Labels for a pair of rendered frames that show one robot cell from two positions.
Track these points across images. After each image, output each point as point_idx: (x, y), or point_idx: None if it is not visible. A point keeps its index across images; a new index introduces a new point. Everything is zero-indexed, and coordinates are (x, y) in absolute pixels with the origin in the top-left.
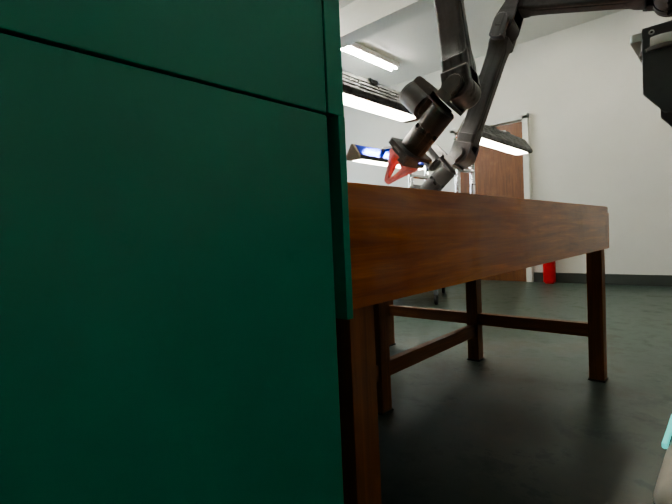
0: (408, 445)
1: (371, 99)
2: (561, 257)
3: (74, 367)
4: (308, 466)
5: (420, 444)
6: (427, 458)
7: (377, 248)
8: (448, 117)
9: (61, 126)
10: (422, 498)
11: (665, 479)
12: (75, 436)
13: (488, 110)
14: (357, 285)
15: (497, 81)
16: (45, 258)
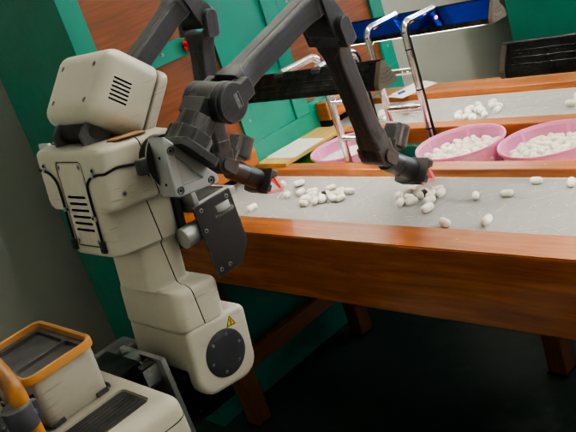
0: (475, 402)
1: (303, 98)
2: (461, 320)
3: (114, 268)
4: None
5: (478, 410)
6: (449, 417)
7: (189, 255)
8: (225, 177)
9: None
10: (385, 423)
11: None
12: (119, 281)
13: (356, 117)
14: (185, 268)
15: (342, 88)
16: None
